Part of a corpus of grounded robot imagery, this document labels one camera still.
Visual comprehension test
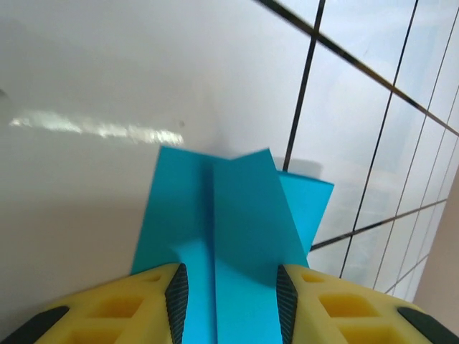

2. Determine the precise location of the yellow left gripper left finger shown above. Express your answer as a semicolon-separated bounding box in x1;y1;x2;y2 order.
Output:
0;262;189;344

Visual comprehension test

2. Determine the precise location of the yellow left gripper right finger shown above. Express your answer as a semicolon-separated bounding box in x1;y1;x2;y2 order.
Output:
275;263;459;344

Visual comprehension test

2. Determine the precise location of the blue paper sheet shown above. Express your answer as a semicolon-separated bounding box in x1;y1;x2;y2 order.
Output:
131;145;335;344

